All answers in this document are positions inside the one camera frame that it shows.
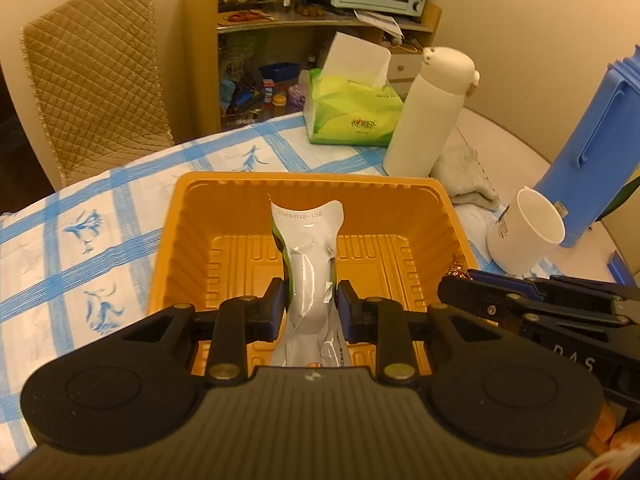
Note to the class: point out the white cup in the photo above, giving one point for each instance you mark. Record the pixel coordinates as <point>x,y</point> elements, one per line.
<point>515,240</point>

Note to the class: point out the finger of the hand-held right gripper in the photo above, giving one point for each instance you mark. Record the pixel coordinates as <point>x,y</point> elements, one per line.
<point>575,287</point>
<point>500,297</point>

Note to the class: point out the blue plastic pitcher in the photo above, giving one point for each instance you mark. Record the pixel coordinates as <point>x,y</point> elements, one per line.
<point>585,160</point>

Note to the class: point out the orange plastic tray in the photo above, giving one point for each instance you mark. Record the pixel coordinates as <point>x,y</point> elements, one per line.
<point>200,230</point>

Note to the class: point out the green tissue box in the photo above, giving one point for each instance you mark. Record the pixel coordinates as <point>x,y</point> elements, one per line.
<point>350,110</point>

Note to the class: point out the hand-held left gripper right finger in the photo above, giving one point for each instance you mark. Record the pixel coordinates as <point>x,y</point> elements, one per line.
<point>346,312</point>

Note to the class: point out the blue plastic basket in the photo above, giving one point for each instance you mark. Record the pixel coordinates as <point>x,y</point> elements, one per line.
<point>280,71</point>

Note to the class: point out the wooden shelf unit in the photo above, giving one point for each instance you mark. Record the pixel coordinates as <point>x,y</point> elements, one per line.
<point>200,60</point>

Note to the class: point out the blue checked tablecloth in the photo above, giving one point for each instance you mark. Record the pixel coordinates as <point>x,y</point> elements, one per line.
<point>100,200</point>

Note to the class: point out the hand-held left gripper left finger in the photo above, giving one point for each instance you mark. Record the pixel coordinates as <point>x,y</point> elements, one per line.
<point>275,310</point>

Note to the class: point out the white thermos bottle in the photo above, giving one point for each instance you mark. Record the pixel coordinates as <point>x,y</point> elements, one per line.
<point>425,115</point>

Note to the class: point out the green silver snack packet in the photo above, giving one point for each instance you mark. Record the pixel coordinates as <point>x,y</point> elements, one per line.
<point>309,270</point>

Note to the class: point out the red scissors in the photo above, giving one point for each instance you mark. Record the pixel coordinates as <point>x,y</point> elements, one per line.
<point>247,15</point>

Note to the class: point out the blue flat object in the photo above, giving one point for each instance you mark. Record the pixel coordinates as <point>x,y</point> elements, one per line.
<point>619,266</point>

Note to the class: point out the grey cloth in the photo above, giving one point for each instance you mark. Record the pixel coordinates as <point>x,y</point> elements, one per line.
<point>465,175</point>

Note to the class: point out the stack of papers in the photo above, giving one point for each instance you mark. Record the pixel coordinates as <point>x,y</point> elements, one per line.
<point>380,22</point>

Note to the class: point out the orange printed cloth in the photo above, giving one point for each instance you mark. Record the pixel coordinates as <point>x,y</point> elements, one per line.
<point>620,445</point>

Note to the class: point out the white drawer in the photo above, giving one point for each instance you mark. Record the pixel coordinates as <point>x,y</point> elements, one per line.
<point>405,65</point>

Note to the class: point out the chair with quilted cover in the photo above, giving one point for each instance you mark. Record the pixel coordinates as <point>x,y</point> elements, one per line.
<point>95,80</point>

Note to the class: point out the red foil candy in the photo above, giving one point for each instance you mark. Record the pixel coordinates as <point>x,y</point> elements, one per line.
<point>457,272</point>

